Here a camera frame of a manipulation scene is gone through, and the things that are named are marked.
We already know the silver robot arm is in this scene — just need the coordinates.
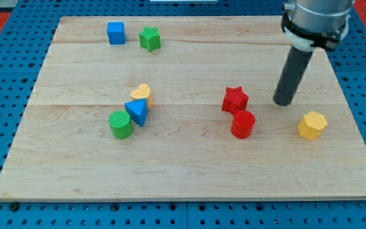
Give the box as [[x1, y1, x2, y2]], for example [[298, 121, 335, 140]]
[[273, 0, 355, 106]]

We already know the blue triangle block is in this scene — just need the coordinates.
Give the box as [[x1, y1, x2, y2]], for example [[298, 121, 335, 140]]
[[125, 99, 149, 127]]

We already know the green star block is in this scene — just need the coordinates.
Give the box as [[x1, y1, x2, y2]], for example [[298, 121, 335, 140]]
[[139, 27, 161, 52]]

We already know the red cylinder block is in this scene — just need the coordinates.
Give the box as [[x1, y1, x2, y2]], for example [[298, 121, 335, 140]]
[[231, 110, 256, 139]]

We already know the wooden board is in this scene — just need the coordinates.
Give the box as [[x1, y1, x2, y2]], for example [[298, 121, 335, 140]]
[[0, 16, 366, 202]]

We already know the red star block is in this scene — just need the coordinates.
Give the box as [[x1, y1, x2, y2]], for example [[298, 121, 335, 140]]
[[222, 87, 249, 115]]

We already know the blue cube block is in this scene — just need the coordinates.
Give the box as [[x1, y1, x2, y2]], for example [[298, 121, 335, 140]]
[[107, 22, 126, 45]]

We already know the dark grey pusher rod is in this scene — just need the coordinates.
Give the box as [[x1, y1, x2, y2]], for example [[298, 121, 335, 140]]
[[273, 46, 313, 106]]

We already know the yellow hexagon block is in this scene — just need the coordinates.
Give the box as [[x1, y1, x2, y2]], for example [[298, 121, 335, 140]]
[[297, 111, 328, 141]]

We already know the yellow heart block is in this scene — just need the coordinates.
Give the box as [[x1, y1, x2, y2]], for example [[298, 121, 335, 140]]
[[130, 83, 153, 109]]

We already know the green cylinder block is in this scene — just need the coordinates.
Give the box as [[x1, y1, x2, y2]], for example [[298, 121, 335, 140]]
[[108, 111, 133, 139]]

